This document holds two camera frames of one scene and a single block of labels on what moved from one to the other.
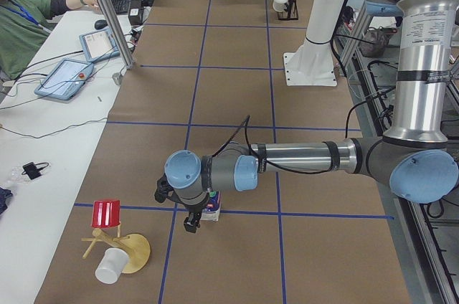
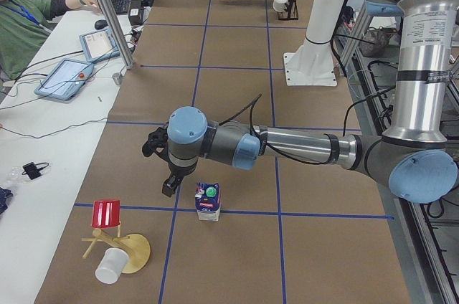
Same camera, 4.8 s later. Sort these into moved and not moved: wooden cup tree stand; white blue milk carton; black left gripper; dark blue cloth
Moved: black left gripper
Not moved: dark blue cloth; wooden cup tree stand; white blue milk carton
